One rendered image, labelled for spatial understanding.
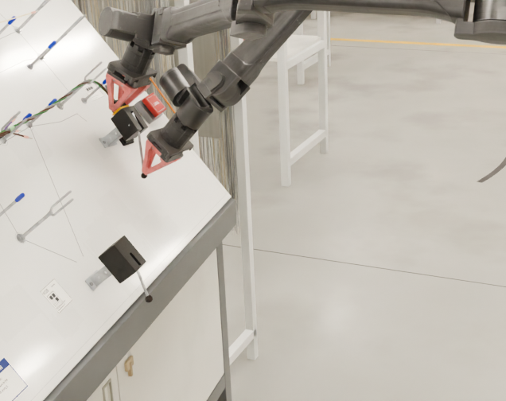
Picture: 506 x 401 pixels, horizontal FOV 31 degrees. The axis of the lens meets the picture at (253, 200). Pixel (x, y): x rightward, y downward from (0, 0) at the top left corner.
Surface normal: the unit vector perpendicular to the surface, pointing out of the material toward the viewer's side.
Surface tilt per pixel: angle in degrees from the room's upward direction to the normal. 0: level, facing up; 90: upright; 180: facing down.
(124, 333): 90
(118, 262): 90
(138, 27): 79
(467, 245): 0
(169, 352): 90
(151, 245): 51
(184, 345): 90
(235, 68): 56
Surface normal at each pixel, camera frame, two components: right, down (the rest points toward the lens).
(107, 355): 0.95, 0.07
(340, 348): -0.04, -0.93
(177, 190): 0.72, -0.52
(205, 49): -0.41, 0.35
